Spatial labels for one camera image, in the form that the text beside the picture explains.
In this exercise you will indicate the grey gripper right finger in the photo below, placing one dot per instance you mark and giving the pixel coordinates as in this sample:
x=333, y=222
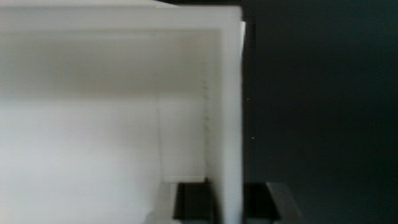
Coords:
x=269, y=204

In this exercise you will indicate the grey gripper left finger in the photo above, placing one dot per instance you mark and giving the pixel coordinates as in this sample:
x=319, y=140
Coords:
x=195, y=204

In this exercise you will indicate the white drawer cabinet frame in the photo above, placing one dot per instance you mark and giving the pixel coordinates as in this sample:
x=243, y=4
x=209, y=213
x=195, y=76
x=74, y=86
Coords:
x=120, y=110

